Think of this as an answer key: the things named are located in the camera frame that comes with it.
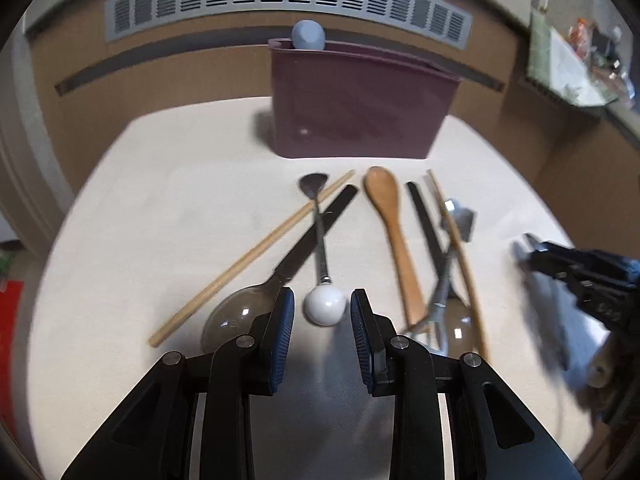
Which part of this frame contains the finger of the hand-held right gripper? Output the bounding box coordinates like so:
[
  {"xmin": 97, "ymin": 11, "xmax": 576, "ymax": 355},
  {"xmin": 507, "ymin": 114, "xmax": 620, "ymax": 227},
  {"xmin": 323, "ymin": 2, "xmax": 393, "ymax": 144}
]
[{"xmin": 522, "ymin": 232, "xmax": 583, "ymax": 291}]

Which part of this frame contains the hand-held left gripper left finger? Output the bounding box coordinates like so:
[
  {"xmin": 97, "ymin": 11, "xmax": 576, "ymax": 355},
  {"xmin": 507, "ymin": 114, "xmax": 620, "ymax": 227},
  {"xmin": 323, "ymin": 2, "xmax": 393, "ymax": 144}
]
[{"xmin": 61, "ymin": 286, "xmax": 296, "ymax": 480}]

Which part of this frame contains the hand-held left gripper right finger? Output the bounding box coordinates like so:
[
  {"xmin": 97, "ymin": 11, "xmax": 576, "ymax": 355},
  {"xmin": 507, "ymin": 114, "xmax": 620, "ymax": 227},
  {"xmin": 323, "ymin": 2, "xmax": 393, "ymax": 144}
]
[{"xmin": 350, "ymin": 288, "xmax": 583, "ymax": 480}]

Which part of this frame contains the metal spoon with white knob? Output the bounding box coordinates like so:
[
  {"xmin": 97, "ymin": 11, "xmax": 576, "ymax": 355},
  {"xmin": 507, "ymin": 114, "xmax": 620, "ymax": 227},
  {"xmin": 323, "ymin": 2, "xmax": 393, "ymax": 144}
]
[{"xmin": 299, "ymin": 172, "xmax": 347, "ymax": 327}]

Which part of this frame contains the wooden chopstick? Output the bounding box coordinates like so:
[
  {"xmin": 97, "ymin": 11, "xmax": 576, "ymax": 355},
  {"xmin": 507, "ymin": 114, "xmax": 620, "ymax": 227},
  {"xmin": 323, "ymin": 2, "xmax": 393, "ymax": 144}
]
[
  {"xmin": 426, "ymin": 170, "xmax": 488, "ymax": 361},
  {"xmin": 148, "ymin": 170, "xmax": 356, "ymax": 348}
]

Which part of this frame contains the metal spatula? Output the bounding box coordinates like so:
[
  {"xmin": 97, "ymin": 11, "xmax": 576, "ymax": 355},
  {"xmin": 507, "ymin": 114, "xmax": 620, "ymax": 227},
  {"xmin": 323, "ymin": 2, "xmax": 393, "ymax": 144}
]
[{"xmin": 405, "ymin": 199, "xmax": 476, "ymax": 351}]

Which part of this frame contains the wooden spoon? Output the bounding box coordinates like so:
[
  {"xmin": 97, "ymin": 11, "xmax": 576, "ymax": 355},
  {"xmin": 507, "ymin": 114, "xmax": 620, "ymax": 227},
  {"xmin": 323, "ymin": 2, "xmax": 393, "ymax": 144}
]
[{"xmin": 363, "ymin": 166, "xmax": 430, "ymax": 331}]

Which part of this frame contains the maroon plastic utensil holder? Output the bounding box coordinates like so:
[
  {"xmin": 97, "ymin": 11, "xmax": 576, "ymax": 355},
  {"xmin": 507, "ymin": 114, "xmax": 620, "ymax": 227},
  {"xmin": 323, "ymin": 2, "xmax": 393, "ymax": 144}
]
[{"xmin": 268, "ymin": 37, "xmax": 462, "ymax": 159}]

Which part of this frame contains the person's right forearm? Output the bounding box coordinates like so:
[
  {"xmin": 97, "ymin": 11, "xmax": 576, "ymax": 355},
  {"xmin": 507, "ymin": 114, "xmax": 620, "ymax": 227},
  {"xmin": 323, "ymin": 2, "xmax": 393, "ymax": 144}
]
[{"xmin": 572, "ymin": 332, "xmax": 640, "ymax": 461}]

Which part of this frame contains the green tiled cloth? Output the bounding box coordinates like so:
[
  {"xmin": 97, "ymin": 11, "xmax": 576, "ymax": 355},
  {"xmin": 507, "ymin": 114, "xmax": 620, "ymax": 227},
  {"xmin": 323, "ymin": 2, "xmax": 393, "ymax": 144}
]
[{"xmin": 527, "ymin": 12, "xmax": 616, "ymax": 106}]

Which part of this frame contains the orange snack packet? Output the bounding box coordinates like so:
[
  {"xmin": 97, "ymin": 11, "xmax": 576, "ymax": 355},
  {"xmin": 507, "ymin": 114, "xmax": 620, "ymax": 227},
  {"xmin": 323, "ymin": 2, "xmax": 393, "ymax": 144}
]
[{"xmin": 569, "ymin": 19, "xmax": 592, "ymax": 58}]

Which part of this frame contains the red board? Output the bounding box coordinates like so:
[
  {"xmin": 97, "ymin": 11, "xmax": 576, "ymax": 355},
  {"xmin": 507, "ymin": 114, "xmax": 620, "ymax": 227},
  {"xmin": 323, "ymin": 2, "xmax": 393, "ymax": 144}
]
[{"xmin": 0, "ymin": 280, "xmax": 24, "ymax": 411}]

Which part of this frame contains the blue plastic spoon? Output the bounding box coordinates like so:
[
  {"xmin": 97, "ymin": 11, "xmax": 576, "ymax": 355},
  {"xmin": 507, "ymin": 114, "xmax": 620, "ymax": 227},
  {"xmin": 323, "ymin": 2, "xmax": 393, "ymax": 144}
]
[{"xmin": 291, "ymin": 20, "xmax": 327, "ymax": 51}]

